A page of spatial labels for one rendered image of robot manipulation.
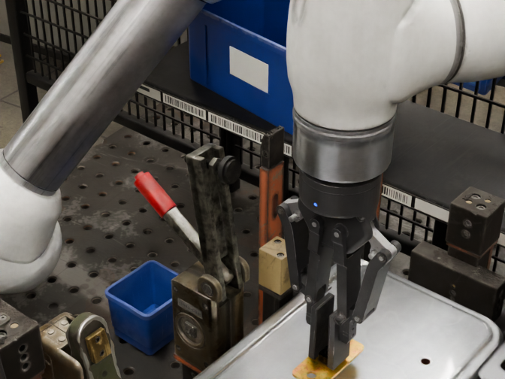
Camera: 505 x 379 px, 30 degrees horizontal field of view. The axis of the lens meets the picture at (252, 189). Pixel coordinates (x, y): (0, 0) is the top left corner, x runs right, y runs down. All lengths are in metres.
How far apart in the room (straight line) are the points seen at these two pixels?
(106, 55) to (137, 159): 0.63
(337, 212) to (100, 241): 0.93
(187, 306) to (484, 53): 0.45
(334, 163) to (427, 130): 0.60
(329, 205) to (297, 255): 0.11
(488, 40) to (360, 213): 0.19
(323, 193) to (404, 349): 0.28
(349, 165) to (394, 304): 0.34
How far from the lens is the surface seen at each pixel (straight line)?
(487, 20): 0.81
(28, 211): 1.41
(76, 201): 1.84
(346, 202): 0.84
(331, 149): 0.80
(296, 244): 0.93
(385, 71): 0.77
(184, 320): 1.09
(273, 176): 1.06
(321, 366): 1.00
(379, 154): 0.82
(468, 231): 1.16
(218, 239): 1.01
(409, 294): 1.13
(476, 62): 0.82
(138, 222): 1.76
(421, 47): 0.78
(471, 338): 1.09
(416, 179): 1.28
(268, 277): 1.09
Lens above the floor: 1.71
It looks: 33 degrees down
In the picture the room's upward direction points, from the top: straight up
